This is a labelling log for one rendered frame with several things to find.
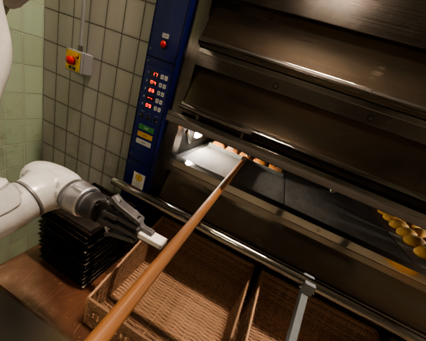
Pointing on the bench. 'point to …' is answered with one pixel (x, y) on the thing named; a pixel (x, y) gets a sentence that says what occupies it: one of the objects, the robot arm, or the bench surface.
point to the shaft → (154, 269)
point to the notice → (138, 180)
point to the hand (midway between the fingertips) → (152, 237)
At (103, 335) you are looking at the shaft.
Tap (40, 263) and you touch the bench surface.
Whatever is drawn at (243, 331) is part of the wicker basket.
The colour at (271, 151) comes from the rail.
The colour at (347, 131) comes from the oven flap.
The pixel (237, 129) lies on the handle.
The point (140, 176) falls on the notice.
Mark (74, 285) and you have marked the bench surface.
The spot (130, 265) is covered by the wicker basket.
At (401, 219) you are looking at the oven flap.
